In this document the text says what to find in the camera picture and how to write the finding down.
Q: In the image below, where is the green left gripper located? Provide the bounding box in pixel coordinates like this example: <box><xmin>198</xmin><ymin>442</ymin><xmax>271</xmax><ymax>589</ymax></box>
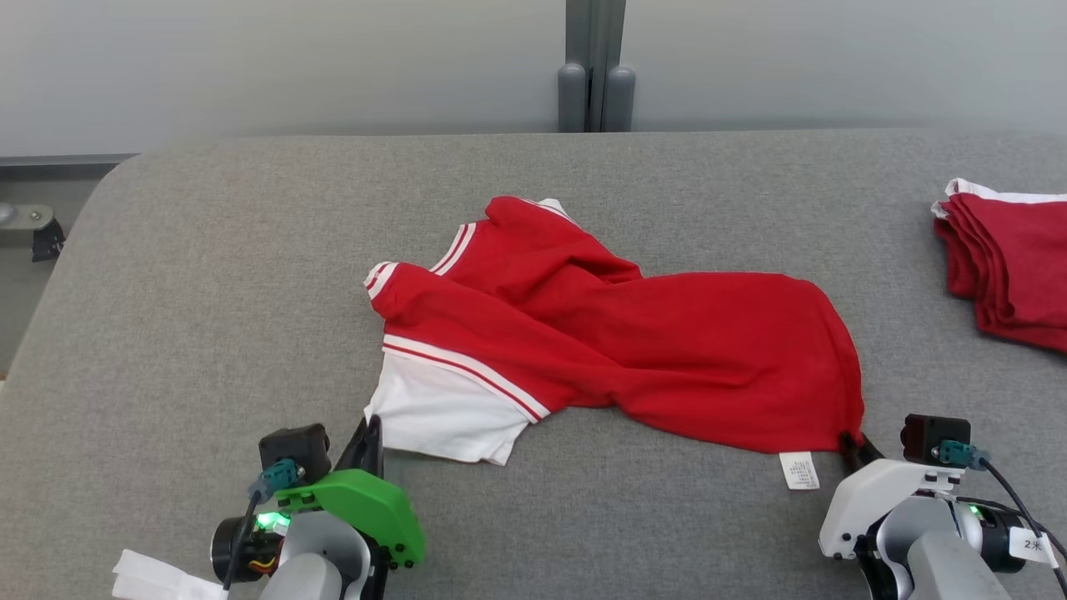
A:
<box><xmin>275</xmin><ymin>414</ymin><xmax>426</xmax><ymax>572</ymax></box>

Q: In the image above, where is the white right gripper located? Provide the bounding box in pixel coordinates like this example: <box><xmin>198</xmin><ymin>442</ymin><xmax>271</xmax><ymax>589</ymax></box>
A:
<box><xmin>819</xmin><ymin>429</ymin><xmax>964</xmax><ymax>560</ymax></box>

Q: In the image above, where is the red shirt with white sleeve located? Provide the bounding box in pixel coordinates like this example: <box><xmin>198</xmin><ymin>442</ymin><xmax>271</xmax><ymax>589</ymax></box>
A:
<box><xmin>363</xmin><ymin>196</ymin><xmax>866</xmax><ymax>493</ymax></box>

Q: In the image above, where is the red garment with white band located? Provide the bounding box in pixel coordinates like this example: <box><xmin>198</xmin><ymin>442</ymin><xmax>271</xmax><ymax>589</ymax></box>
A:
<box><xmin>931</xmin><ymin>177</ymin><xmax>1067</xmax><ymax>355</ymax></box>

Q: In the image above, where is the white paper tag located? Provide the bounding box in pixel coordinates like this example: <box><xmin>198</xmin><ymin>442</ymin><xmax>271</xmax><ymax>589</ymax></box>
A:
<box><xmin>113</xmin><ymin>548</ymin><xmax>228</xmax><ymax>600</ymax></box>

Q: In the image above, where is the left arm black cable teal plug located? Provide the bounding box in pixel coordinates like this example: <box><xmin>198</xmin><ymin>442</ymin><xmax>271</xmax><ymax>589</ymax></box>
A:
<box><xmin>221</xmin><ymin>458</ymin><xmax>306</xmax><ymax>594</ymax></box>

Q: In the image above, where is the arm black cable teal plug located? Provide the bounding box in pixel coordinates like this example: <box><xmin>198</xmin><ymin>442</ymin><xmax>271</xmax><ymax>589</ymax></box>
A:
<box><xmin>932</xmin><ymin>440</ymin><xmax>1067</xmax><ymax>588</ymax></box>
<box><xmin>221</xmin><ymin>458</ymin><xmax>306</xmax><ymax>594</ymax></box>

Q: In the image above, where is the right arm black cable teal plug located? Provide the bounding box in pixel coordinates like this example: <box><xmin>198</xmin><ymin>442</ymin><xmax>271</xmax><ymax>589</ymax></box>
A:
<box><xmin>932</xmin><ymin>440</ymin><xmax>1067</xmax><ymax>588</ymax></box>

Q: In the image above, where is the small white cable label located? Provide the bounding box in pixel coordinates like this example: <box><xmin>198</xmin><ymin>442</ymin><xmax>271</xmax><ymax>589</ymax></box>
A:
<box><xmin>1009</xmin><ymin>527</ymin><xmax>1056</xmax><ymax>569</ymax></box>

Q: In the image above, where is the grey metal bracket with caster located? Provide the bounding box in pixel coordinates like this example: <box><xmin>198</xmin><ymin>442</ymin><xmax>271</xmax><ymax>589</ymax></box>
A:
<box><xmin>0</xmin><ymin>202</ymin><xmax>66</xmax><ymax>263</ymax></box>

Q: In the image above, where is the grey partition base rail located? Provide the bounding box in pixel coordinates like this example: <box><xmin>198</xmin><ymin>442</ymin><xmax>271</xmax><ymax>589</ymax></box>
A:
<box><xmin>0</xmin><ymin>153</ymin><xmax>139</xmax><ymax>168</ymax></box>

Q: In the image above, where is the grey double partition post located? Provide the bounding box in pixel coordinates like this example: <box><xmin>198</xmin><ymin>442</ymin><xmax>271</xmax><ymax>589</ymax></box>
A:
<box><xmin>557</xmin><ymin>0</ymin><xmax>636</xmax><ymax>134</ymax></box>

